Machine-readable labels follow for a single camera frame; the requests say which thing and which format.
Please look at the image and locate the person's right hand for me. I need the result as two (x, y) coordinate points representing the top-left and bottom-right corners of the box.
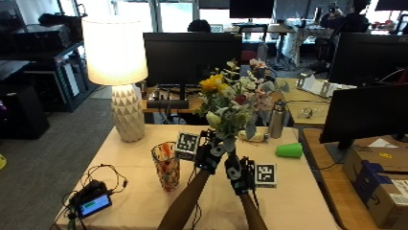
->
(224, 152), (258, 196)

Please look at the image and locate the person's left hand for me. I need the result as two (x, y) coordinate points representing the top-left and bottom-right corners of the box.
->
(195, 128), (228, 175)

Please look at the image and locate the artificial flower bouquet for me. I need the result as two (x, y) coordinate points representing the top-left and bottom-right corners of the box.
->
(196, 58), (292, 158)

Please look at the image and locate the white marker cube left glove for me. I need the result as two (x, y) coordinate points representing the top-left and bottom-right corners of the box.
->
(175, 131), (202, 162)

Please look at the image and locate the white marker cube glove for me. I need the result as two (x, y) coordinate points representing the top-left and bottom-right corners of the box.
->
(175, 131), (202, 162)
(254, 163), (278, 189)

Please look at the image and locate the white marker cube right glove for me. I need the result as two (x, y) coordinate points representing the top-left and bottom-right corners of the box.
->
(254, 163), (278, 189)

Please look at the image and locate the white rounded object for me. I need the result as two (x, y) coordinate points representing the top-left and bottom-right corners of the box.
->
(237, 129), (270, 144)

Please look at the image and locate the patterned orange glass vase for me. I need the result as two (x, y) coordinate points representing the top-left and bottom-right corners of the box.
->
(151, 141), (181, 193)

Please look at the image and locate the green plastic cup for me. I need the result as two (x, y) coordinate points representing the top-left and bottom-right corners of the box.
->
(274, 142), (305, 159)

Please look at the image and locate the black dock bar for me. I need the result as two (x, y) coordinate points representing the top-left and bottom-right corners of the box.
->
(145, 99), (191, 110)

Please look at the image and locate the steel water bottle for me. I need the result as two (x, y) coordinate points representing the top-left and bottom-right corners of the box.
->
(268, 99), (289, 140)

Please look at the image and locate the beige tablecloth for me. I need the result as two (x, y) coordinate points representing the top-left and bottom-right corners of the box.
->
(55, 124), (342, 230)

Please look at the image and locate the clear plastic object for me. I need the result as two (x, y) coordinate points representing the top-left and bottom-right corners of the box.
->
(298, 106), (318, 120)

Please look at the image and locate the wooden desk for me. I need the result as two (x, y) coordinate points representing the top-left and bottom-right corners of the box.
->
(141, 78), (342, 127)

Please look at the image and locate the black computer monitor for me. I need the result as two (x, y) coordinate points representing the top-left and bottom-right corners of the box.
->
(229, 0), (277, 19)
(329, 32), (408, 87)
(319, 83), (408, 164)
(143, 32), (244, 101)

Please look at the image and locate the white desk holder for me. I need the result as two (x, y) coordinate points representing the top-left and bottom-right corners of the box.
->
(297, 72), (358, 99)

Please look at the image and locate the white table lamp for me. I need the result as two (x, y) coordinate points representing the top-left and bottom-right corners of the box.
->
(80, 15), (149, 144)

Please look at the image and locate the small device with blue screen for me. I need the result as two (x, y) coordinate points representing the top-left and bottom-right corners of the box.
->
(75, 193), (113, 220)

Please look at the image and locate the black office chair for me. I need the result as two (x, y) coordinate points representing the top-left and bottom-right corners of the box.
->
(236, 23), (270, 65)

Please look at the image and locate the cardboard box with blue tape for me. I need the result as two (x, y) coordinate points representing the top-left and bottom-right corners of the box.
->
(342, 146), (408, 230)

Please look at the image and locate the black shelf unit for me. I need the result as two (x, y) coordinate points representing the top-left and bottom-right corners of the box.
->
(0, 23), (100, 113)

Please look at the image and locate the black floor box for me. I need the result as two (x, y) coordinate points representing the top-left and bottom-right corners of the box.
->
(0, 84), (51, 140)

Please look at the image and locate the black cable bundle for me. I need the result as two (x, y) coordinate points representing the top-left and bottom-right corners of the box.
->
(50, 163), (129, 230)

